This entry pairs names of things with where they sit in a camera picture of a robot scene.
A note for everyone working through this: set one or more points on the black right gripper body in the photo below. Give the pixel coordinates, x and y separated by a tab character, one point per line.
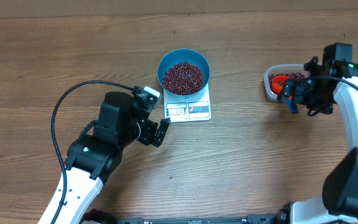
314	98

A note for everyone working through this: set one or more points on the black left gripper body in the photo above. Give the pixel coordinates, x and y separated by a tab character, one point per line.
145	134

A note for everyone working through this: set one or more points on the red scoop blue handle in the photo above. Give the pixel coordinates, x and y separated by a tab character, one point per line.
280	91

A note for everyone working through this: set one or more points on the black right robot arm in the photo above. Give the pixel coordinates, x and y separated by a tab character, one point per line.
334	81

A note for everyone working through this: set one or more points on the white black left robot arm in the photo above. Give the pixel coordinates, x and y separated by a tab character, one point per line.
91	159

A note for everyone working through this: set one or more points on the white digital kitchen scale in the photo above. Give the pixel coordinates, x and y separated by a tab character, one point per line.
192	108

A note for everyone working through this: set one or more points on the red beans in bowl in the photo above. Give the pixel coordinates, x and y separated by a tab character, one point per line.
183	79

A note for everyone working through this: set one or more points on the teal plastic bowl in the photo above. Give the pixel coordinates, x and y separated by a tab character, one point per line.
184	55

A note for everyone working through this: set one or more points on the red adzuki beans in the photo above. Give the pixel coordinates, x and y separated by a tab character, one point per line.
291	75

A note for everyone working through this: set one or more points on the clear plastic food container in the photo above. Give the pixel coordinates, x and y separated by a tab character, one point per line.
278	69

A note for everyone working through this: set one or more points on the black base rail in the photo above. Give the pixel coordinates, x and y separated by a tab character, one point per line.
191	220

